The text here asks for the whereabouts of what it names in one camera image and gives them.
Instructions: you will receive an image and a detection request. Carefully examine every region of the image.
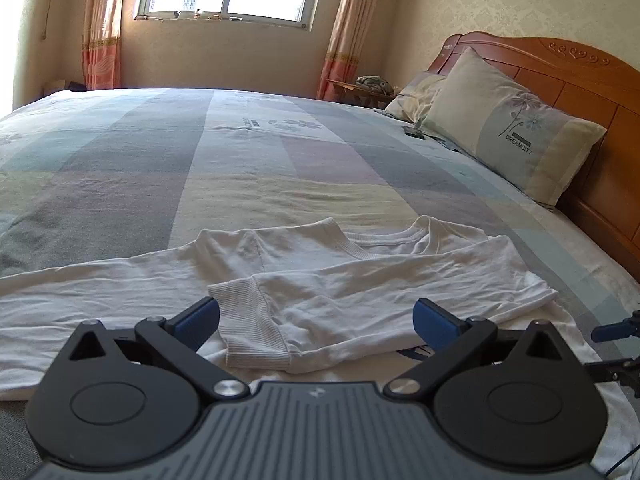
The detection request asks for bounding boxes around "black remote control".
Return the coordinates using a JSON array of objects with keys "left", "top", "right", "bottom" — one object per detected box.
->
[{"left": 404, "top": 127, "right": 424, "bottom": 139}]

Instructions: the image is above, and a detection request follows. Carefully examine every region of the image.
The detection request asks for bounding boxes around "orange curtain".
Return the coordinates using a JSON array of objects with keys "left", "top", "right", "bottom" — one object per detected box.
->
[
  {"left": 82, "top": 0, "right": 124, "bottom": 90},
  {"left": 316, "top": 0, "right": 378, "bottom": 101}
]

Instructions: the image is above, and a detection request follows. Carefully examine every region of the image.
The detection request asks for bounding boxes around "wooden headboard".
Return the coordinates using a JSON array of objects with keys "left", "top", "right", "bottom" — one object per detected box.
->
[{"left": 427, "top": 32, "right": 639, "bottom": 276}]

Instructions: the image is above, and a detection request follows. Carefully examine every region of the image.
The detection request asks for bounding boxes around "large printed pillow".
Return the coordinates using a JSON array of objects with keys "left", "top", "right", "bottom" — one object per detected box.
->
[{"left": 423, "top": 48, "right": 606, "bottom": 207}]

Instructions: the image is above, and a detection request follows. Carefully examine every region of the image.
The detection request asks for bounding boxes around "orange curtain right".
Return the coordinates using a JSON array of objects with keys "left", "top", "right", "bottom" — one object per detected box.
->
[{"left": 316, "top": 0, "right": 378, "bottom": 101}]

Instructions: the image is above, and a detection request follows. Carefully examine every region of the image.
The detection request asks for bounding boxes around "wooden bedside table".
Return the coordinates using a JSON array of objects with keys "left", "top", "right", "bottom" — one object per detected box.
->
[{"left": 329, "top": 79, "right": 395, "bottom": 108}]

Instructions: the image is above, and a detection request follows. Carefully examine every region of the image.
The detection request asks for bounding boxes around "orange curtain left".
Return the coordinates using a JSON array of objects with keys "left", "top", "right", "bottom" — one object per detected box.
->
[{"left": 82, "top": 0, "right": 124, "bottom": 90}]

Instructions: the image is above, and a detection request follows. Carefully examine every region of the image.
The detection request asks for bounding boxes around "small floral pillow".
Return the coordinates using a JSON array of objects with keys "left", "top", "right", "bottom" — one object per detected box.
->
[{"left": 385, "top": 70, "right": 446, "bottom": 124}]

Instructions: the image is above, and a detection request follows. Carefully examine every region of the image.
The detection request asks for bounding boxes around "white long-sleeve shirt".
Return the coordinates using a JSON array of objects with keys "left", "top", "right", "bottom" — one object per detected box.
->
[{"left": 1, "top": 217, "right": 639, "bottom": 479}]

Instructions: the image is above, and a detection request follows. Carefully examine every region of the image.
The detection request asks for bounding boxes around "crumpled cloth on table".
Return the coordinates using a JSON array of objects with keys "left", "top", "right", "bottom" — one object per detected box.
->
[{"left": 355, "top": 76, "right": 395, "bottom": 96}]

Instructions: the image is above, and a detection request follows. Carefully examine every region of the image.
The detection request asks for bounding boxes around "pastel patchwork bed sheet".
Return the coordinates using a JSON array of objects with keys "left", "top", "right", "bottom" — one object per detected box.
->
[{"left": 0, "top": 86, "right": 640, "bottom": 480}]

